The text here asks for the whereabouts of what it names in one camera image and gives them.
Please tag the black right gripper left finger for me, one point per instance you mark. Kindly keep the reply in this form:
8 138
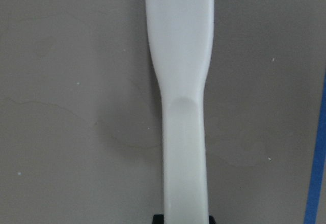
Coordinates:
158 219

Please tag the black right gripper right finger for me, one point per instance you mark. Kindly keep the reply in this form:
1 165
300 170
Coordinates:
212 220

